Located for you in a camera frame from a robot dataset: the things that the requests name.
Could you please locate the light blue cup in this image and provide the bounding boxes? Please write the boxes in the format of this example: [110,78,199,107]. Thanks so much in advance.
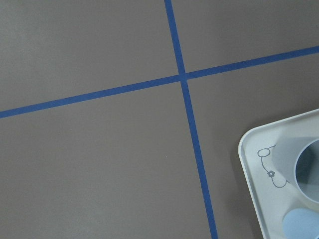
[283,208,319,239]
[272,137,319,212]

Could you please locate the cream plastic tray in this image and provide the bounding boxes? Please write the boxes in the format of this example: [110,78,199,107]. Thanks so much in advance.
[238,110,319,239]

